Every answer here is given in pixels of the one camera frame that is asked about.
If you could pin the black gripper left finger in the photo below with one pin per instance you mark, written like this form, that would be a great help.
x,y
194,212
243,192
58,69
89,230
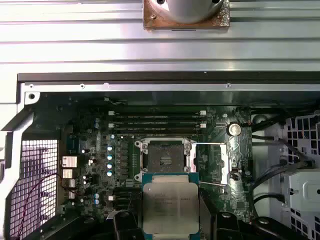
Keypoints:
x,y
125,227

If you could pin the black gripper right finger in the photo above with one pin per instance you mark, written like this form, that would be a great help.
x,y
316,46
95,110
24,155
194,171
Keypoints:
x,y
227,227

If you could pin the CPU with silver top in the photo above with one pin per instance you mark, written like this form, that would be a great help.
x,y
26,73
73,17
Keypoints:
x,y
170,205

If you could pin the metal socket cover frame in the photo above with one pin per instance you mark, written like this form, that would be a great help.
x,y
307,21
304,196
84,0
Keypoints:
x,y
225,165

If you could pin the CPU socket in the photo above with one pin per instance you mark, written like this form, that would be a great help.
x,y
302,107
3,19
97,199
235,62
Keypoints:
x,y
162,152

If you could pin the RAM slot with black clips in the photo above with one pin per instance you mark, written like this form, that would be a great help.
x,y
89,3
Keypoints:
x,y
155,118
155,130

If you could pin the RAM slot with white clips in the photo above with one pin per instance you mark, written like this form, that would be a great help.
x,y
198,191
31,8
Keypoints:
x,y
155,124
155,113

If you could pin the green motherboard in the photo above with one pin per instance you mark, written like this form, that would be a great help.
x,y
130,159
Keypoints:
x,y
232,192

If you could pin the silver port housing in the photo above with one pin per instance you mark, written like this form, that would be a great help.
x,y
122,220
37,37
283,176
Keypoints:
x,y
69,161
68,173
71,195
68,183

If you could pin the silver perforated drive cage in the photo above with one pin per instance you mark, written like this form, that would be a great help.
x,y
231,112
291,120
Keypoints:
x,y
305,190

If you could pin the silver coin battery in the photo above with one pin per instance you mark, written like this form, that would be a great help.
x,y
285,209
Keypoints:
x,y
234,129

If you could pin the black open PC case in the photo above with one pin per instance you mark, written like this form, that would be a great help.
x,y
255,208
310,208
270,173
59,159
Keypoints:
x,y
160,87

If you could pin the brown square base plate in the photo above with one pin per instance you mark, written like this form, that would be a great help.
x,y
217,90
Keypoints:
x,y
150,24

